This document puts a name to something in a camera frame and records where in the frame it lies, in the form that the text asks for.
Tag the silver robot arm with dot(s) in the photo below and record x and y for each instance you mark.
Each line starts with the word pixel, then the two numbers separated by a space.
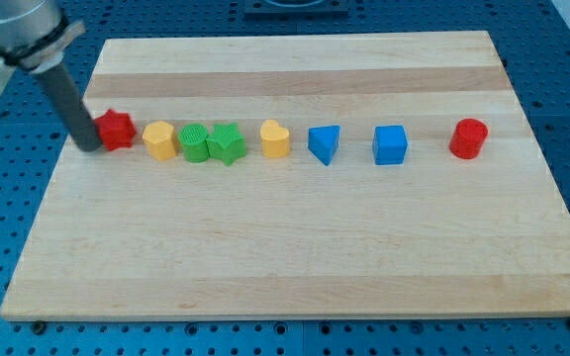
pixel 35 33

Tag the yellow heart block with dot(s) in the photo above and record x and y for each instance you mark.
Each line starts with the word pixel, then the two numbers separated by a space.
pixel 275 139

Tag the blue triangle block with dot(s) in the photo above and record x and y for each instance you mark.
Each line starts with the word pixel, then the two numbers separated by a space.
pixel 323 142

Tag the green star block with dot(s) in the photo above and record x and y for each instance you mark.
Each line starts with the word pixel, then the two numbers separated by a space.
pixel 226 143

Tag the green cylinder block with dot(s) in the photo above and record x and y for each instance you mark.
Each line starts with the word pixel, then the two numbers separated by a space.
pixel 193 139

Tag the blue cube block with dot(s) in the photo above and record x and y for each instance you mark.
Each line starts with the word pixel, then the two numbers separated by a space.
pixel 389 145

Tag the yellow hexagon block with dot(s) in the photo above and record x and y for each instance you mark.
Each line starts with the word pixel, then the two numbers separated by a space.
pixel 160 140

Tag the wooden board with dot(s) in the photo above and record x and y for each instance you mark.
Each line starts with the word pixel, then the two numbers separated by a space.
pixel 122 236

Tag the red star block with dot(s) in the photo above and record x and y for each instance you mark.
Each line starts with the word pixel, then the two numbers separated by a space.
pixel 116 130

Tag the red cylinder block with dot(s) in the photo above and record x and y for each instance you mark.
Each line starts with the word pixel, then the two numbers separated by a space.
pixel 468 138

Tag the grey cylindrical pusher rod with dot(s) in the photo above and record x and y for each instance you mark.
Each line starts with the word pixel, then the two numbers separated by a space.
pixel 66 99

